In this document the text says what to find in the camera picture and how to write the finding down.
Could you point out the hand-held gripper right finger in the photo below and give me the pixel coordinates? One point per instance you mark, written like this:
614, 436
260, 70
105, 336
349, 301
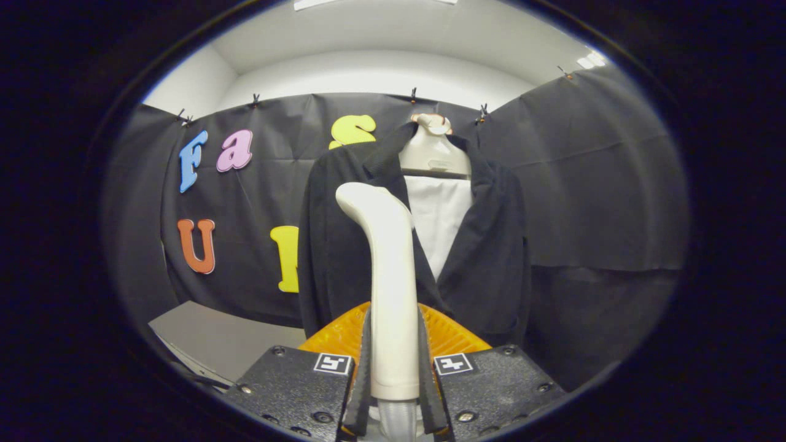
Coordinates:
491, 387

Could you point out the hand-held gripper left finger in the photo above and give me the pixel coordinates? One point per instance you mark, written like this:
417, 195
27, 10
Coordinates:
295, 387

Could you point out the black button jacket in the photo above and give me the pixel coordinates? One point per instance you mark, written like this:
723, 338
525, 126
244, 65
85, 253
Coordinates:
485, 258

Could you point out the white garment steamer head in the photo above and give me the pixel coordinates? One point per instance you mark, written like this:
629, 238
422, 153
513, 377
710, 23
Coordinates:
393, 294

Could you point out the grey cabinet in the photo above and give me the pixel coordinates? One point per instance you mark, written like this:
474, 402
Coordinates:
221, 334

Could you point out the white dress form mannequin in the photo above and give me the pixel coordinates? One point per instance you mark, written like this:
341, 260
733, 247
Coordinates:
437, 221

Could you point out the black backdrop cloth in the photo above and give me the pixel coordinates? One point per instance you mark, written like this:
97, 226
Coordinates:
602, 184

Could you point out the ceiling light panel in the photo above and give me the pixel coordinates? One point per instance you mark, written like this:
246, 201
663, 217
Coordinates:
368, 2

